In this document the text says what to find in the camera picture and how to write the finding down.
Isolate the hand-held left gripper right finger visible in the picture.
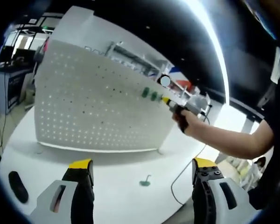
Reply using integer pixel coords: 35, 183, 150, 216
191, 157, 251, 224

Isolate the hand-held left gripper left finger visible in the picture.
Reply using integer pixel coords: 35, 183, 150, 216
29, 158, 95, 224

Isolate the white perforated mounting plate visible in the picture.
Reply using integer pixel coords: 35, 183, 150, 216
34, 38, 178, 154

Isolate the person's right hand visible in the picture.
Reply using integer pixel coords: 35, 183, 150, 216
172, 108, 198, 134

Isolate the black oval mouse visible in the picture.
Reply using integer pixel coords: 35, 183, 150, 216
8, 171, 29, 204

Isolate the ceiling light strip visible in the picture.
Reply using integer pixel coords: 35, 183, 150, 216
186, 0, 230, 101

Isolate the white box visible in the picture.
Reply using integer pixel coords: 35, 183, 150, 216
53, 5, 97, 46

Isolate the background workstation desk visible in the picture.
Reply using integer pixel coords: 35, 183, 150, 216
0, 62, 36, 115

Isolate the black cable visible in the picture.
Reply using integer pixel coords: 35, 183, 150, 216
171, 111, 211, 206

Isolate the white wall shelf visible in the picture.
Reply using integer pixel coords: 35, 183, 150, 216
108, 41, 172, 77

